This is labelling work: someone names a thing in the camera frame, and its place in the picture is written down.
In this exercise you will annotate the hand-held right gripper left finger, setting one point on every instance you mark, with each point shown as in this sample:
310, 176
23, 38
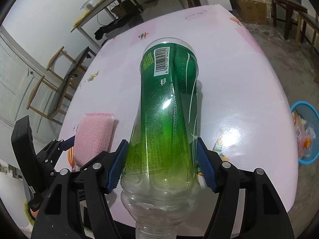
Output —
116, 166

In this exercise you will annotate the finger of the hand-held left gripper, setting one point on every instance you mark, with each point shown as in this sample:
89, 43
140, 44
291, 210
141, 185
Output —
67, 143
51, 170

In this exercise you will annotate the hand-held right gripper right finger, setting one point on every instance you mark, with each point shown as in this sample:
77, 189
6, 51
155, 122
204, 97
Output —
208, 169

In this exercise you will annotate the pink sponge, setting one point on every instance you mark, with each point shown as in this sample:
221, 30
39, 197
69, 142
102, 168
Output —
92, 137

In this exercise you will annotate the clear bottle green label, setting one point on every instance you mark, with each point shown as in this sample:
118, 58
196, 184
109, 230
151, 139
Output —
164, 104

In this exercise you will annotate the blue plastic basket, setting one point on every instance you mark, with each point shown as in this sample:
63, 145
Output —
302, 103

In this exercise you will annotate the wooden chair dark seat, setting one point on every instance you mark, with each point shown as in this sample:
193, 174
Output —
311, 20
56, 99
74, 62

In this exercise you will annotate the white panelled door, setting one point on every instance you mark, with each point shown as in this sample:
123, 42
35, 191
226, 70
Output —
15, 79

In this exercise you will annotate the black cloth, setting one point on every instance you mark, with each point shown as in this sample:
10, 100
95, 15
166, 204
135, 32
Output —
112, 27

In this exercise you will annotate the glass bowl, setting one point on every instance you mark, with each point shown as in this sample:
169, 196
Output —
91, 2

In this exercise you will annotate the wooden side table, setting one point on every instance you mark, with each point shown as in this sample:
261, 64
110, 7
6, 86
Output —
104, 2

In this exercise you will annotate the small cardboard box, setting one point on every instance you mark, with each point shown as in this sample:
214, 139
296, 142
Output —
124, 7

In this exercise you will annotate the dark wooden stool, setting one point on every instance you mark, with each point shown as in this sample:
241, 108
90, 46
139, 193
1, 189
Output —
286, 2

